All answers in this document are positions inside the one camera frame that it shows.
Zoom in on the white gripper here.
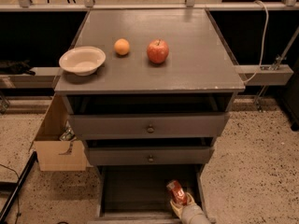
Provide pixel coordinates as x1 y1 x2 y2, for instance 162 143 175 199
170 192 211 224

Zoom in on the red coke can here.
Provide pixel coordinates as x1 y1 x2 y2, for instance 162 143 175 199
166 180 187 205

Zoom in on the grey middle drawer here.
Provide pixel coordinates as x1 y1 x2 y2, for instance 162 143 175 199
85 147 214 166

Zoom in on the grey open bottom drawer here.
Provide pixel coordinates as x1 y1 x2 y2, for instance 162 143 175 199
87 164 206 224

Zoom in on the grey top drawer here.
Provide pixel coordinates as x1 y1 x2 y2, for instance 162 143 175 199
68 113 229 140

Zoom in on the grey wooden drawer cabinet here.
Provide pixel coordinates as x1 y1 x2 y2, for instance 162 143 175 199
54 8 246 173

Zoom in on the cardboard box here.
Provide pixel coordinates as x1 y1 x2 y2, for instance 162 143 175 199
33 95 88 172

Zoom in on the black bar on floor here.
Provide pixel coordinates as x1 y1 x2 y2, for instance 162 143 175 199
0 151 37 224

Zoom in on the red apple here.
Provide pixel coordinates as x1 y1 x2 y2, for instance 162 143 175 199
147 39 169 64

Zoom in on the orange fruit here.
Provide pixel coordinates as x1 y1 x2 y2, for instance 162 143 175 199
114 38 130 56

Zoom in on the white bowl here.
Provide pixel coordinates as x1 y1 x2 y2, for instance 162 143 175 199
59 47 106 76

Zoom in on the black object on ledge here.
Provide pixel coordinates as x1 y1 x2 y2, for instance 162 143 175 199
0 60 36 76

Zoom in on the white cable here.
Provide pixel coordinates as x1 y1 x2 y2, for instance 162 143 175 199
242 0 270 86

